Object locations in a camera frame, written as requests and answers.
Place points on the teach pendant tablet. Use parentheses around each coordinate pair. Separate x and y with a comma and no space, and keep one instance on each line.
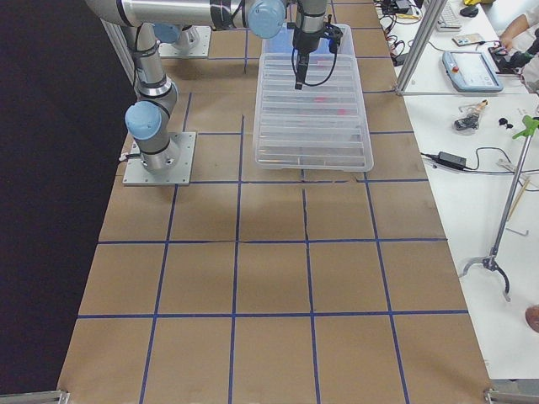
(471,72)

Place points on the black power adapter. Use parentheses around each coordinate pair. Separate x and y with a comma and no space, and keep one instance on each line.
(450,160)

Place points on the aluminium frame post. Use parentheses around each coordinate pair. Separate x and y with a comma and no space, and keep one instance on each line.
(421,39)

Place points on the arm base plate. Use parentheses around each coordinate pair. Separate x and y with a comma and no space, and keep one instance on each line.
(192,43)
(171,167)

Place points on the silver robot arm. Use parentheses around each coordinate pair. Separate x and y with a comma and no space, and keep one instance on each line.
(168,42)

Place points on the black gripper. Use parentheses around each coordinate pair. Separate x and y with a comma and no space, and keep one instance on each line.
(301,43)

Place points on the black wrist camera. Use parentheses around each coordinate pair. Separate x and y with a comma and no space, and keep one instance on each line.
(333,34)

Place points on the green grabber tool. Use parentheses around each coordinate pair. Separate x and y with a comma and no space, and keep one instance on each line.
(489,261)

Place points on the clear plastic box lid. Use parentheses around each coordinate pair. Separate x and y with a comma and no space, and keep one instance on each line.
(290,130)

